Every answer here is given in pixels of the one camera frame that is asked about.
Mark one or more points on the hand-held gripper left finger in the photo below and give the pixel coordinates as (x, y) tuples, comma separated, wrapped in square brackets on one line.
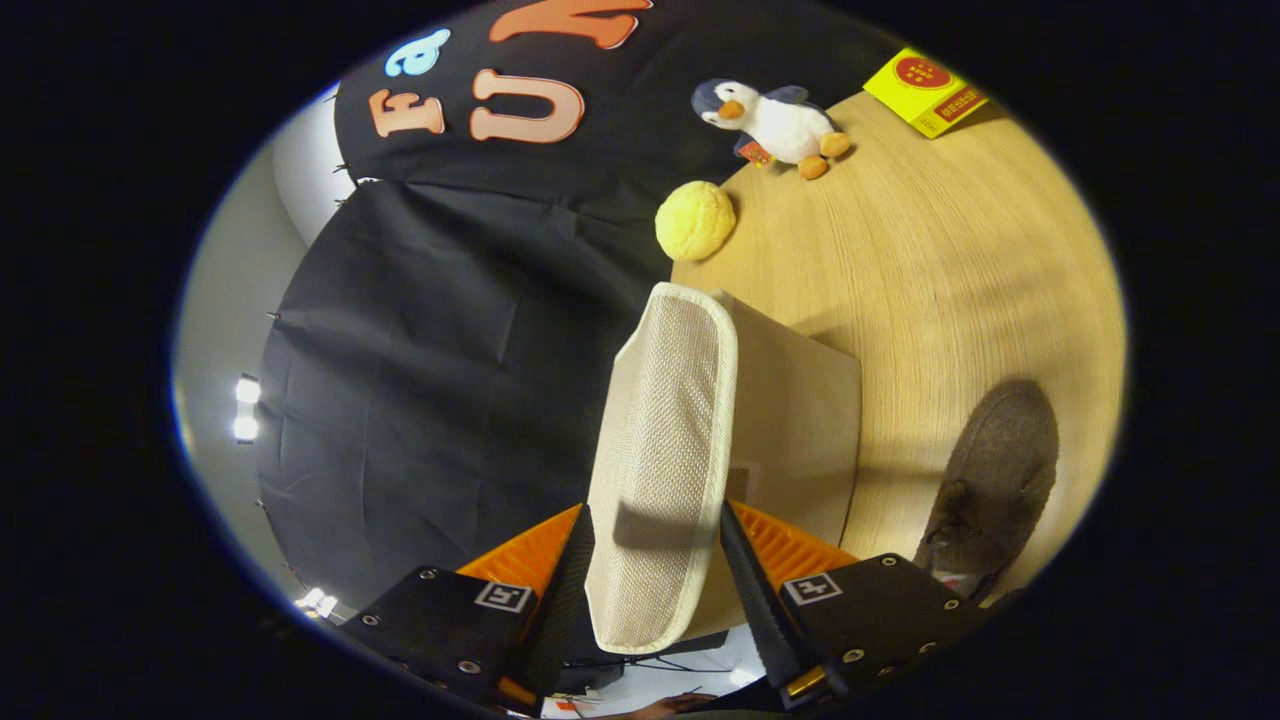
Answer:
[(565, 620)]

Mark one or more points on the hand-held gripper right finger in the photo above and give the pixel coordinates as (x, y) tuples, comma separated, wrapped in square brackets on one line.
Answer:
[(760, 610)]

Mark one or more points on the beige fabric storage box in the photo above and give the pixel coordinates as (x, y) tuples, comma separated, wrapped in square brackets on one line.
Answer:
[(660, 450)]

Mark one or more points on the brown fuzzy shoe with bow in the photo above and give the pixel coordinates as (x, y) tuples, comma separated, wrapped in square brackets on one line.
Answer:
[(1000, 460)]

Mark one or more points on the yellow bun-shaped plush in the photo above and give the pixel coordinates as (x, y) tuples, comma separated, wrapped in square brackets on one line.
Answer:
[(695, 220)]

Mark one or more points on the penguin plush toy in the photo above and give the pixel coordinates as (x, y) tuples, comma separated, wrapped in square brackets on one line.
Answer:
[(785, 125)]

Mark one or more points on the yellow book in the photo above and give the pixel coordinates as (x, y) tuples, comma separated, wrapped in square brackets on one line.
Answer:
[(925, 90)]

